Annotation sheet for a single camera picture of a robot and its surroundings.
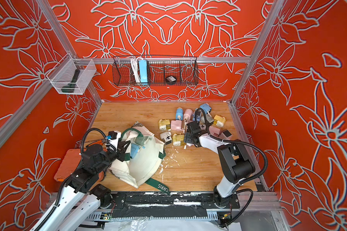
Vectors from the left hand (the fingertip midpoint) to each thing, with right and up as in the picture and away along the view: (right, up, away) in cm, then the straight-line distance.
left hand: (129, 140), depth 72 cm
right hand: (+35, -2, +24) cm, 42 cm away
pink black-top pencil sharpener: (+57, +1, +20) cm, 61 cm away
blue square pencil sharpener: (+48, +19, +38) cm, 65 cm away
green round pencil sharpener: (+2, -3, +18) cm, 18 cm away
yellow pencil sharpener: (+16, +6, +29) cm, 34 cm away
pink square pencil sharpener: (+25, +6, +28) cm, 38 cm away
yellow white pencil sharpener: (+56, +9, +31) cm, 65 cm away
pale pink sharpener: (+52, +2, +28) cm, 59 cm away
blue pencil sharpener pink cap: (+28, +15, +32) cm, 45 cm away
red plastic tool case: (-39, -15, +12) cm, 44 cm away
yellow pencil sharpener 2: (+26, -3, +20) cm, 33 cm away
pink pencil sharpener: (+34, +13, +30) cm, 47 cm away
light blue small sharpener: (+38, +11, +32) cm, 51 cm away
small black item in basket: (+21, +37, +23) cm, 49 cm away
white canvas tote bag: (+3, -19, +12) cm, 23 cm away
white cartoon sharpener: (+18, -1, +22) cm, 28 cm away
